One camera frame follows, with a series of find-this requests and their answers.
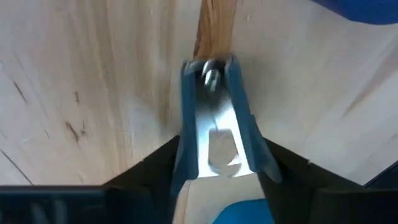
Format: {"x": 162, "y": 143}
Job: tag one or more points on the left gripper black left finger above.
{"x": 140, "y": 199}

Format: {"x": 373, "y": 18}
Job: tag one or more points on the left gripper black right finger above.
{"x": 311, "y": 199}

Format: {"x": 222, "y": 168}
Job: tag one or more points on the dark blue stapler remover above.
{"x": 189, "y": 124}

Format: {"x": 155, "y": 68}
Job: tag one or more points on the purple tape roll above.
{"x": 360, "y": 9}

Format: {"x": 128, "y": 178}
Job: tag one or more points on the teal plastic tray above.
{"x": 245, "y": 213}

